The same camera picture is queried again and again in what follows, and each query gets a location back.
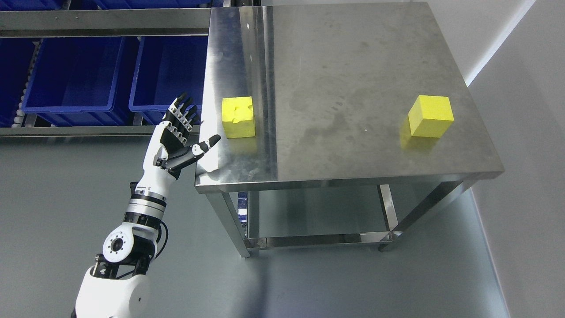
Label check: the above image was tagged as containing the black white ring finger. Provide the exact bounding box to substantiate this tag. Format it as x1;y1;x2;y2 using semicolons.
169;97;192;131

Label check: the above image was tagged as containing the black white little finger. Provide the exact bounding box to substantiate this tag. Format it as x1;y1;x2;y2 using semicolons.
162;92;188;125

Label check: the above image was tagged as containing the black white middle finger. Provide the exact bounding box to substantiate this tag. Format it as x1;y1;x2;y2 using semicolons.
177;105;198;136

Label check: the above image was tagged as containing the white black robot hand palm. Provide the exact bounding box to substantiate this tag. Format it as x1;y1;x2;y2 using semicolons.
137;121;190;193

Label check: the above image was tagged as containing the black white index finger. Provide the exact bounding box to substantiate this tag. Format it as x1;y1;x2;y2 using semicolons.
185;116;200;139

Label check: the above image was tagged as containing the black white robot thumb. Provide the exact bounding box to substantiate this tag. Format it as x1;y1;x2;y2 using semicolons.
190;135;221;159

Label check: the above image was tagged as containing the yellow foam block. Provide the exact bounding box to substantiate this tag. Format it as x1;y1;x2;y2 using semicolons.
221;96;256;139
408;95;455;138

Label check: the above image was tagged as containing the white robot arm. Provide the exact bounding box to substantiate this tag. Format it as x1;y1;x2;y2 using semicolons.
71;93;220;318

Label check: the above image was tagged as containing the metal roller shelf rack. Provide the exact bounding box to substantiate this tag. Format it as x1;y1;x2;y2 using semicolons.
0;8;213;140

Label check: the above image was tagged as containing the blue plastic bin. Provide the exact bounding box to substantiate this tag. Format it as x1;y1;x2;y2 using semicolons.
128;36;208;125
22;37;139;127
0;38;35;128

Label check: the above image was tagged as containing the stainless steel table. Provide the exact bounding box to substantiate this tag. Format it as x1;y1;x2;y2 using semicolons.
195;2;504;257

